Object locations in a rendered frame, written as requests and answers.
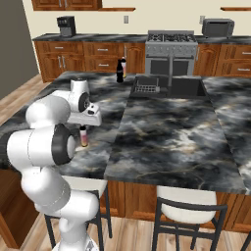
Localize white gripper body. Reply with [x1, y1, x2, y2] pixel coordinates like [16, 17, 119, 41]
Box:
[67, 112, 103, 127]

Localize small pink yellow bottle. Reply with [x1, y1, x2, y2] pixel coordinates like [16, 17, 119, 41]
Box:
[79, 125, 89, 148]

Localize large dark cola bottle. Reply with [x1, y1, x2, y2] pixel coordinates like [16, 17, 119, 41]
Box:
[116, 59, 126, 83]

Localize small orange bottle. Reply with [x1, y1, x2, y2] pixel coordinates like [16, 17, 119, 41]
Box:
[121, 56, 127, 79]

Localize grey sink tap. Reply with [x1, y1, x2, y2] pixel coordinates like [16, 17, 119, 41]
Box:
[167, 72, 175, 88]

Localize dark sink basin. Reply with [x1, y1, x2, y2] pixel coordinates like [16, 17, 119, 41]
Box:
[129, 75, 208, 100]

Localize black stool white seat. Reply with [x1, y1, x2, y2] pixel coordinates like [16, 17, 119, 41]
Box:
[43, 176, 114, 251]
[151, 185, 229, 251]
[239, 228, 251, 251]

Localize wooden base cupboard run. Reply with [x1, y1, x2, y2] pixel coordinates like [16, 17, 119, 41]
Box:
[192, 42, 251, 78]
[33, 40, 147, 83]

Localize grey dish rack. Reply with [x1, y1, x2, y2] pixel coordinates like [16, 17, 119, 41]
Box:
[134, 83, 162, 94]

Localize black coffee machine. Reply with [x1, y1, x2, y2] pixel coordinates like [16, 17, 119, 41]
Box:
[56, 16, 77, 38]

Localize wooden island cabinet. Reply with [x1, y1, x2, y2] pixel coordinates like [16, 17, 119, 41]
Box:
[0, 168, 251, 250]

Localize steel range oven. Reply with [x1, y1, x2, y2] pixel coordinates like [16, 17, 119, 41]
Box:
[144, 29, 199, 77]

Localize grey toaster oven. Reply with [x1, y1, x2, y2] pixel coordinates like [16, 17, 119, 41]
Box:
[201, 18, 235, 38]

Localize wooden wall shelf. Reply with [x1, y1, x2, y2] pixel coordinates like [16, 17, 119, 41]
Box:
[220, 6, 251, 12]
[97, 7, 136, 13]

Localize wooden wall cupboards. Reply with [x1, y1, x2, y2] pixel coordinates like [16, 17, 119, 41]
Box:
[30, 0, 103, 12]

